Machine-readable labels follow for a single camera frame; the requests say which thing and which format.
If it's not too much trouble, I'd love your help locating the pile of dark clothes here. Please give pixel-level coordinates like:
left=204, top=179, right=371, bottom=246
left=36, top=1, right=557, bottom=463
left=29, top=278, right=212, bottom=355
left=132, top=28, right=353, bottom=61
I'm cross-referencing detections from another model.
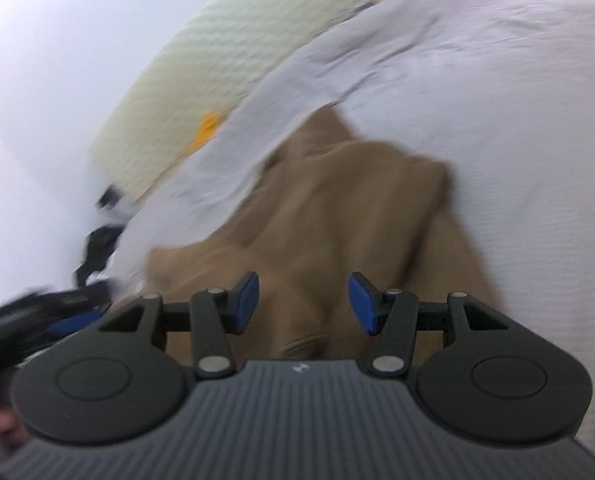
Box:
left=75, top=225, right=126, bottom=286

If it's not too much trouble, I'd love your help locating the brown hoodie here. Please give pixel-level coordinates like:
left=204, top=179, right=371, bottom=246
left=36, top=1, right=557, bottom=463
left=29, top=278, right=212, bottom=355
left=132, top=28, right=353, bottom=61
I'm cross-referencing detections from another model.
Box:
left=145, top=107, right=508, bottom=361

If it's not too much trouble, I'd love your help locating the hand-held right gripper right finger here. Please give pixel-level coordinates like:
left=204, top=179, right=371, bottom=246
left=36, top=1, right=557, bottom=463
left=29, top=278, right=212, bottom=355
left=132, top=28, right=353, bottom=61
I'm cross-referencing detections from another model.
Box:
left=347, top=271, right=511, bottom=378

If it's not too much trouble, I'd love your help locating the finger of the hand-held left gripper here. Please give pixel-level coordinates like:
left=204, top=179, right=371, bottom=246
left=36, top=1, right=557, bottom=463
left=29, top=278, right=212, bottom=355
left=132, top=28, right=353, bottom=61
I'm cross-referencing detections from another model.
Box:
left=45, top=305, right=109, bottom=342

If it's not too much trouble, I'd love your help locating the yellow cloth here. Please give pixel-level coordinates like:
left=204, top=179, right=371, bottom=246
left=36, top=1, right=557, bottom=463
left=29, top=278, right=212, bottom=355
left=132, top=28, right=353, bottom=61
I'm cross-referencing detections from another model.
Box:
left=190, top=112, right=223, bottom=153

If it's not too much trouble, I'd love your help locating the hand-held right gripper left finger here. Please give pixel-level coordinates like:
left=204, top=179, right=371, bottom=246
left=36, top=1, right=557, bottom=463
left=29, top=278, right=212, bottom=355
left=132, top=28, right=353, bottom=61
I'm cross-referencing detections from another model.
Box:
left=98, top=271, right=261, bottom=379

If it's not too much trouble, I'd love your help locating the grey bed sheet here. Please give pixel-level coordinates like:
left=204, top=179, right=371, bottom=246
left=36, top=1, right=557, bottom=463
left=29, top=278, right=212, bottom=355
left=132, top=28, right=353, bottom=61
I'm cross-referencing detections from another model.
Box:
left=105, top=0, right=595, bottom=463

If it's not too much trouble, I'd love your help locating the person's left hand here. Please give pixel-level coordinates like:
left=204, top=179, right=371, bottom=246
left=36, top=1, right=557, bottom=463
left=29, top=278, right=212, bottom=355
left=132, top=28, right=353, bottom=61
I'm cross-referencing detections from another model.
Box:
left=0, top=400, right=22, bottom=450

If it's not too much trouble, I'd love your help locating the cream quilted headboard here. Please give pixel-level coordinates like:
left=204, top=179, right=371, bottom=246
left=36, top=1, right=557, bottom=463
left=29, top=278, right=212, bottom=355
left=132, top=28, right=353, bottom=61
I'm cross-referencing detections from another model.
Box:
left=88, top=0, right=428, bottom=201

